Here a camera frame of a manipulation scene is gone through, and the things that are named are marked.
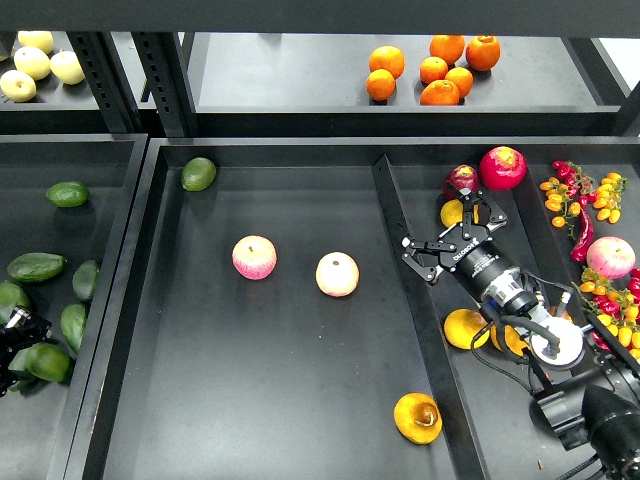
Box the red chili pepper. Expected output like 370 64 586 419
570 209 594 262

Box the black centre tray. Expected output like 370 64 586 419
62 135 640 480

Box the pink apple right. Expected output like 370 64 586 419
586 236 636 280

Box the black tray divider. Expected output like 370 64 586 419
371 154 490 479

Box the pale pink apple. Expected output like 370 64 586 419
315 252 359 297

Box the bright red apple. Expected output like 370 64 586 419
479 146 528 191

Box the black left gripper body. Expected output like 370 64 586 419
1 332 23 395

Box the black left tray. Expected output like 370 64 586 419
1 134 147 479

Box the cherry tomato cluster lower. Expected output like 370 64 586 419
579 267 639 362

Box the dark green avocado small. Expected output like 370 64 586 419
72 260 100 302

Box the cherry tomato cluster upper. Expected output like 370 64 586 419
539 160 627 239

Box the orange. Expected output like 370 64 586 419
465 35 501 72
419 79 460 106
429 35 465 65
368 45 406 79
445 67 474 99
419 56 449 85
365 69 396 102

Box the dark avocado at edge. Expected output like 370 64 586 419
0 281 31 325

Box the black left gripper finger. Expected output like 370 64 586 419
2 306 52 350

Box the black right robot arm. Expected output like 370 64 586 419
401 182 639 479

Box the cherry tomato cluster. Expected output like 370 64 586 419
579 267 639 362
539 160 627 239

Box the dark red apple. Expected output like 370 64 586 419
442 164 479 201

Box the black tray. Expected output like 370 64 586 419
62 135 640 480
1 134 147 479

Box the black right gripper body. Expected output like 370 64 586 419
438 224 523 300

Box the pink red apple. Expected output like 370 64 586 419
232 235 277 280

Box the green avocado at tray corner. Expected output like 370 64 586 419
181 157 217 192

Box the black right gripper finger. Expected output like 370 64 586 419
401 224 458 283
446 181 508 239

